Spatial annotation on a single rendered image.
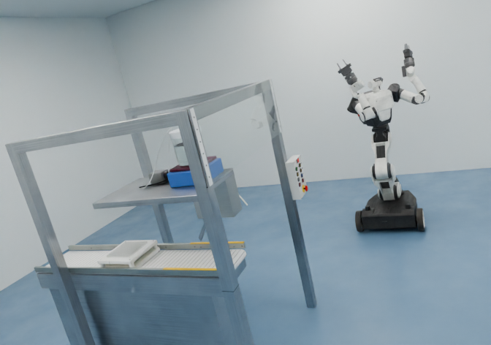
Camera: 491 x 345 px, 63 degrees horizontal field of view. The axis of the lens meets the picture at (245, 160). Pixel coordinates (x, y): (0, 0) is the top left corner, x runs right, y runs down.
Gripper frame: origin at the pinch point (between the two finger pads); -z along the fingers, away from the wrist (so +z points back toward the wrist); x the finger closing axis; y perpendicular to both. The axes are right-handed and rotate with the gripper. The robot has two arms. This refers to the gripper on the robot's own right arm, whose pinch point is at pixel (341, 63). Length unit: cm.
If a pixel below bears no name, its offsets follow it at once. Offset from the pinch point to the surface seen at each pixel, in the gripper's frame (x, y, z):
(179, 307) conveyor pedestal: -148, 170, 68
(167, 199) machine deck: -108, 193, 17
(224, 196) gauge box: -93, 168, 31
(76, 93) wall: -302, -143, -179
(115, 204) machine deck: -136, 186, 5
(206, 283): -121, 182, 61
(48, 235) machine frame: -192, 169, -3
